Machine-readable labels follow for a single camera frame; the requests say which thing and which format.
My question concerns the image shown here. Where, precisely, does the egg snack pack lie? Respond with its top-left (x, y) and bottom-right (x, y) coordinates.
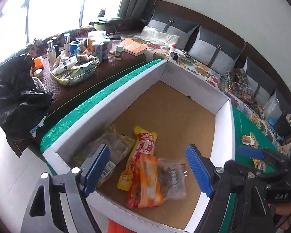
top-left (241, 133), bottom-right (259, 149)

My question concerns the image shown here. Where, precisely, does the white cardboard box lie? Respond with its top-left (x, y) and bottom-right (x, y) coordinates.
top-left (42, 58), bottom-right (237, 233)

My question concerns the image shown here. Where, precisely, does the brown side table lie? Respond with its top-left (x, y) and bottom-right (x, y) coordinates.
top-left (8, 52), bottom-right (148, 157)

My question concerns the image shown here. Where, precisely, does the orange clear dark snack bag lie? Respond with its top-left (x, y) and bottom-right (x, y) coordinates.
top-left (158, 158), bottom-right (187, 200)

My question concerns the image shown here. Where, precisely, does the yellow bag of dark snacks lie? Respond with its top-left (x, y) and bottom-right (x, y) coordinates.
top-left (71, 125), bottom-right (137, 188)

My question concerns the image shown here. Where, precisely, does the black bag on bed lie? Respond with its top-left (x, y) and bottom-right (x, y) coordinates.
top-left (274, 113), bottom-right (291, 137)

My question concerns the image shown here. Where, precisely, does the grey pillow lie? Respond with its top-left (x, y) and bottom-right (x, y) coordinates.
top-left (147, 11), bottom-right (200, 51)
top-left (243, 57), bottom-right (277, 106)
top-left (189, 26), bottom-right (242, 76)

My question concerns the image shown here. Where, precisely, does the black garbage bag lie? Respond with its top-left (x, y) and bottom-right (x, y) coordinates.
top-left (0, 54), bottom-right (53, 141)

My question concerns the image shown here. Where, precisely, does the clear plastic bag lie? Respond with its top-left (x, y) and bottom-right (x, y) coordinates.
top-left (264, 96), bottom-right (282, 119)

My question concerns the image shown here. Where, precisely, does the patterned basket of items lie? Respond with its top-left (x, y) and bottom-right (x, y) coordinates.
top-left (49, 55), bottom-right (100, 86)

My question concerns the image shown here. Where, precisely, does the orange book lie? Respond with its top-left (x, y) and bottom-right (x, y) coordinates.
top-left (121, 38), bottom-right (146, 56)

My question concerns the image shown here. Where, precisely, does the long red yellow snack pack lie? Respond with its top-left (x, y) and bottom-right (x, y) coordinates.
top-left (117, 126), bottom-right (158, 191)

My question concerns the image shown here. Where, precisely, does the grey pillow far left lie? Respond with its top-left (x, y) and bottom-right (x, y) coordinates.
top-left (147, 11), bottom-right (200, 51)

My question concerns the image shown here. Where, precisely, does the blue cloth on bed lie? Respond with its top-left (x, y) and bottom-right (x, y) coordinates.
top-left (267, 117), bottom-right (279, 136)

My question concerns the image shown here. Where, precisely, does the dark patterned folded cloth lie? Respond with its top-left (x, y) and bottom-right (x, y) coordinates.
top-left (225, 68), bottom-right (254, 104)

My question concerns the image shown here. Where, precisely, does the red orange snack pack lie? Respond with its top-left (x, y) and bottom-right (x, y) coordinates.
top-left (127, 154), bottom-right (164, 208)

